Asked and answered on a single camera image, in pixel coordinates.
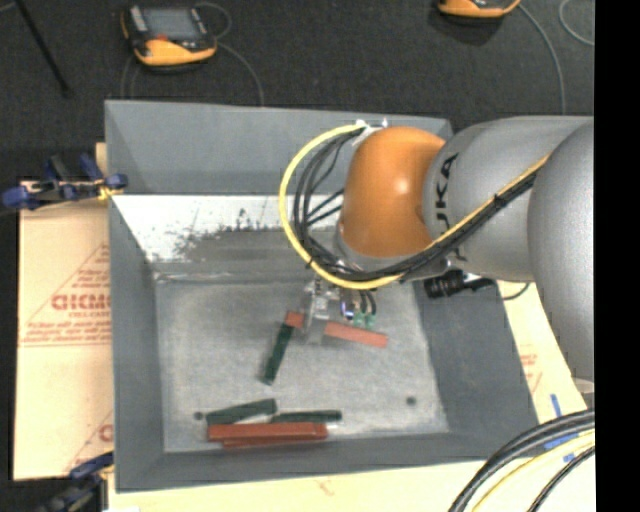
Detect red-brown flat block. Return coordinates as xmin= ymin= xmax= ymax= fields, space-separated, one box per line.
xmin=222 ymin=438 xmax=324 ymax=450
xmin=206 ymin=421 xmax=330 ymax=444
xmin=283 ymin=309 xmax=390 ymax=350

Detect dark green flat block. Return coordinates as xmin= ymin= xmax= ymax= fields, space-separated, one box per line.
xmin=205 ymin=398 xmax=279 ymax=427
xmin=259 ymin=322 xmax=294 ymax=387
xmin=269 ymin=409 xmax=344 ymax=426

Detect grey metal bin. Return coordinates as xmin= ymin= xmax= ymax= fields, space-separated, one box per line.
xmin=103 ymin=99 xmax=539 ymax=492

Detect black cylinder on white bracket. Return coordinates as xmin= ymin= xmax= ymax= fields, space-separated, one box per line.
xmin=423 ymin=268 xmax=497 ymax=301

